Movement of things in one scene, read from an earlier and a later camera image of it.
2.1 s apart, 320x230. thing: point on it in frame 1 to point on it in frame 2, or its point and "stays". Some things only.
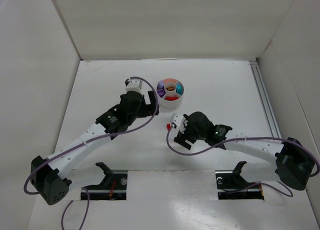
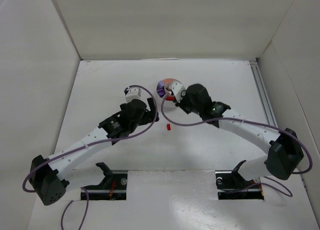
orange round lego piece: x=170 y=80 stays
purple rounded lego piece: x=161 y=90 stays
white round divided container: x=170 y=92 stays
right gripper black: x=185 y=137 to x=180 y=103
